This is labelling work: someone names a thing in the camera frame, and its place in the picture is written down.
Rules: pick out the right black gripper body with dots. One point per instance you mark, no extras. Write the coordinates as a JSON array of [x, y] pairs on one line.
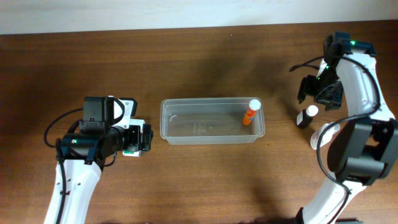
[[325, 96]]

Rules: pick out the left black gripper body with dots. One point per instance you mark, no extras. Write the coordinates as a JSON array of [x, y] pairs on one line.
[[146, 137]]

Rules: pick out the small black white-capped bottle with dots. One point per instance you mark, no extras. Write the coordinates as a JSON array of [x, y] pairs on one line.
[[305, 117]]

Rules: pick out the clear plastic container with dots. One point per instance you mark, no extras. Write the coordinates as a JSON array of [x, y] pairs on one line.
[[199, 121]]

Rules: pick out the orange glue stick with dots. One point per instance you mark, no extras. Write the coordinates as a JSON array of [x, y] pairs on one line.
[[254, 106]]

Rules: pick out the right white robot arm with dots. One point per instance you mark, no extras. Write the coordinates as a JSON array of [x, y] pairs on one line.
[[355, 151]]

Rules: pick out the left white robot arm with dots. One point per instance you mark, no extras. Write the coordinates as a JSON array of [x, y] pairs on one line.
[[81, 158]]

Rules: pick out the white green medicine box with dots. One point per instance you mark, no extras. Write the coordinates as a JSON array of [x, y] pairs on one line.
[[132, 153]]

